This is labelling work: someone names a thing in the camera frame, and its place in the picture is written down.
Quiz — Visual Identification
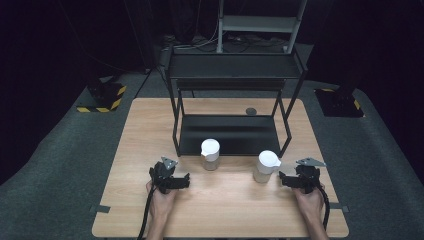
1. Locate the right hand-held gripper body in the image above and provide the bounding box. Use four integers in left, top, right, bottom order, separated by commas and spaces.
294, 157, 327, 195

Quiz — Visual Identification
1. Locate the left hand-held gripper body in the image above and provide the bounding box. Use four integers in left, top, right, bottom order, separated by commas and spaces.
149, 156, 179, 195

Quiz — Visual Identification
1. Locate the glass jar with white lid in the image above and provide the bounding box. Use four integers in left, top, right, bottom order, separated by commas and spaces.
252, 150, 282, 184
200, 138, 221, 172

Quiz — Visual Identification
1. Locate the black metal shelf rack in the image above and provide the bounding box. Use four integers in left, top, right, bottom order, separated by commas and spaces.
165, 45, 309, 158

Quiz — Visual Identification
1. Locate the person's left hand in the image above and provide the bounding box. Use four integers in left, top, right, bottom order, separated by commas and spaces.
145, 180, 180, 218

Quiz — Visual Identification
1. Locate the person's right hand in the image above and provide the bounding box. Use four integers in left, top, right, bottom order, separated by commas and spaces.
293, 183, 326, 220

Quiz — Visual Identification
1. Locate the grey tape strip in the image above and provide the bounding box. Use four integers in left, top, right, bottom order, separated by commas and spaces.
89, 204, 112, 214
329, 202, 350, 214

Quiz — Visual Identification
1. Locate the black stand base striped edge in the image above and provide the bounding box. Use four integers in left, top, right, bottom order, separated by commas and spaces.
314, 87, 365, 118
76, 80, 128, 114

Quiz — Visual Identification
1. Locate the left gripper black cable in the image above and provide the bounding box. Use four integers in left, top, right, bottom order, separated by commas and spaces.
136, 185, 158, 240

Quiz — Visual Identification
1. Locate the thin black floor cable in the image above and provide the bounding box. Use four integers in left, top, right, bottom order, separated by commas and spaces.
134, 65, 161, 99

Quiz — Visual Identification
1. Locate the grey metal frame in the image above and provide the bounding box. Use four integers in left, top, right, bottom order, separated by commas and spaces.
216, 0, 308, 55

